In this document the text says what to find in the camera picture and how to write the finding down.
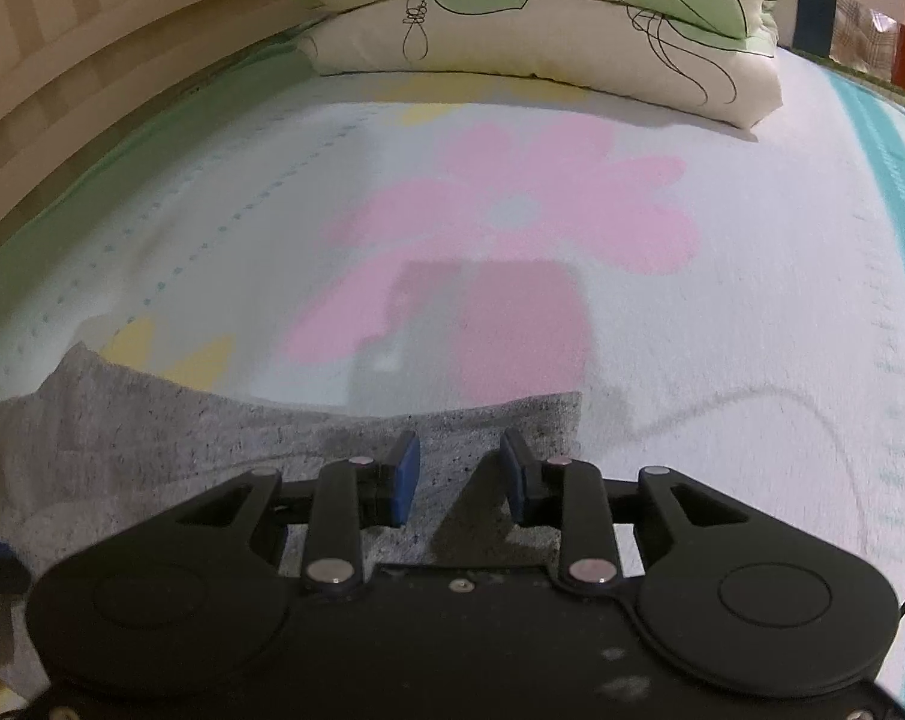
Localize white wooden bed frame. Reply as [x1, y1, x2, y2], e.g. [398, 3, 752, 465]
[0, 0, 905, 278]

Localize plaid cloth cover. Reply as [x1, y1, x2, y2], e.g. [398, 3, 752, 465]
[833, 0, 905, 85]

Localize folded leaf print quilt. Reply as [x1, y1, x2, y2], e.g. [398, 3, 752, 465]
[270, 0, 785, 138]

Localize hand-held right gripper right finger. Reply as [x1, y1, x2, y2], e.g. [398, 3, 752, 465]
[500, 428, 751, 587]

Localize green mat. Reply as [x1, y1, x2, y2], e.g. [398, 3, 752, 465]
[827, 52, 905, 115]

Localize grey pants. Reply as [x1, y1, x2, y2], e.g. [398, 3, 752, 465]
[0, 341, 583, 698]

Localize floral pastel bed sheet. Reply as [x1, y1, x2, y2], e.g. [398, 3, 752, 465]
[0, 41, 905, 720]

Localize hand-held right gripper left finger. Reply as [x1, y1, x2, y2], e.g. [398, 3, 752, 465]
[175, 430, 422, 587]

